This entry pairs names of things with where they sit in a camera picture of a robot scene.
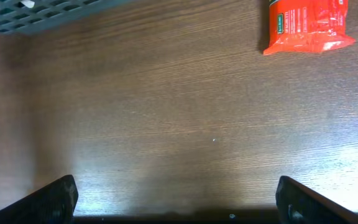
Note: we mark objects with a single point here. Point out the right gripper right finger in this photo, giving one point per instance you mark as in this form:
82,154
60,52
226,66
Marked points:
297,203

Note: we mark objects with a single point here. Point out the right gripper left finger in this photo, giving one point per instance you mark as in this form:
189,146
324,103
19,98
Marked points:
53,204

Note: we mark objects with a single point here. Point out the orange spaghetti package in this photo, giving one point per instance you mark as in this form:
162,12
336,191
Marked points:
312,26

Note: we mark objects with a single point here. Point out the grey plastic basket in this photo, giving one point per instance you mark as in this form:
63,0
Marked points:
31,17

